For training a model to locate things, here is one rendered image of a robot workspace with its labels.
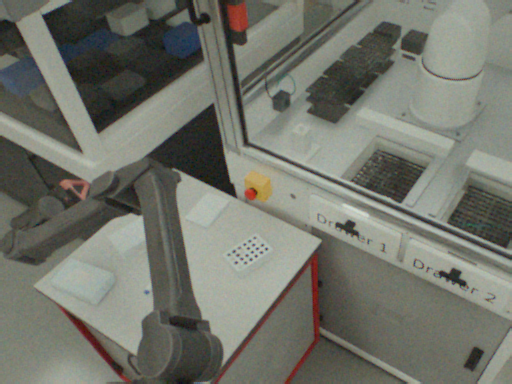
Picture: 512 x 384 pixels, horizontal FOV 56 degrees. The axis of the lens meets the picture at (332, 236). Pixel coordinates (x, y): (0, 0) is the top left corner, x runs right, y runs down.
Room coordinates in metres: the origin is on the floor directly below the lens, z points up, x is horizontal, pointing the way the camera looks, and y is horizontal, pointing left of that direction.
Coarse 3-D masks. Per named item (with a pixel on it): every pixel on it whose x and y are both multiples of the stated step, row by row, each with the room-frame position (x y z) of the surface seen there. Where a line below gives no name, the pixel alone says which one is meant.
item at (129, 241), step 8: (128, 224) 0.93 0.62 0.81; (136, 224) 0.93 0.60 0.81; (120, 232) 0.90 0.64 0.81; (128, 232) 0.90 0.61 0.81; (136, 232) 0.90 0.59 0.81; (112, 240) 0.87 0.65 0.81; (120, 240) 0.87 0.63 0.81; (128, 240) 0.87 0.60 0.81; (136, 240) 0.87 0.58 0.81; (144, 240) 0.87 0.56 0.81; (120, 248) 0.84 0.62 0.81; (128, 248) 0.84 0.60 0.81; (136, 248) 0.85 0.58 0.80; (144, 248) 0.86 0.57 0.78; (128, 256) 0.83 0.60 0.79; (136, 256) 0.84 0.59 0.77
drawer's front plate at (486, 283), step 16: (416, 240) 0.79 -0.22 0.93; (416, 256) 0.77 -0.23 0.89; (432, 256) 0.75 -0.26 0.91; (448, 256) 0.74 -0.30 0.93; (432, 272) 0.74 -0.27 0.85; (448, 272) 0.72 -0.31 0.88; (464, 272) 0.70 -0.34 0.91; (480, 272) 0.69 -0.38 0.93; (464, 288) 0.69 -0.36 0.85; (480, 288) 0.68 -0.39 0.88; (496, 288) 0.66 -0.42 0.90; (496, 304) 0.65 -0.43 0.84
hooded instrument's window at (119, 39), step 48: (96, 0) 1.30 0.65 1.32; (144, 0) 1.43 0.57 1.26; (0, 48) 1.18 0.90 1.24; (96, 48) 1.25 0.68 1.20; (144, 48) 1.38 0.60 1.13; (192, 48) 1.55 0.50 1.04; (0, 96) 1.27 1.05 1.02; (48, 96) 1.12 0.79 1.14; (96, 96) 1.20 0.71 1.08; (144, 96) 1.33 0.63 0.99
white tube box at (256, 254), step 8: (248, 240) 0.89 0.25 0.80; (232, 248) 0.85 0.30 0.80; (240, 248) 0.86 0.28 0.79; (248, 248) 0.86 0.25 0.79; (256, 248) 0.86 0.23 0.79; (264, 248) 0.86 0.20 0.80; (224, 256) 0.82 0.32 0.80; (240, 256) 0.82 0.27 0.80; (248, 256) 0.83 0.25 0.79; (256, 256) 0.83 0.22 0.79; (264, 256) 0.83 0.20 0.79; (272, 256) 0.85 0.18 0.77; (232, 264) 0.80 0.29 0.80; (248, 264) 0.80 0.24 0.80; (256, 264) 0.81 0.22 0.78; (240, 272) 0.77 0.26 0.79; (248, 272) 0.79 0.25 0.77
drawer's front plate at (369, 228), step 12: (312, 204) 0.94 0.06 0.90; (324, 204) 0.92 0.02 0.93; (336, 204) 0.92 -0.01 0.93; (312, 216) 0.94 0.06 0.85; (336, 216) 0.90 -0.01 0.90; (348, 216) 0.88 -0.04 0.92; (360, 216) 0.87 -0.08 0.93; (360, 228) 0.86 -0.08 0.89; (372, 228) 0.84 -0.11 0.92; (384, 228) 0.83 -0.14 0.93; (384, 240) 0.82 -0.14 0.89; (396, 240) 0.80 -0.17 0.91; (396, 252) 0.80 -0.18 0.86
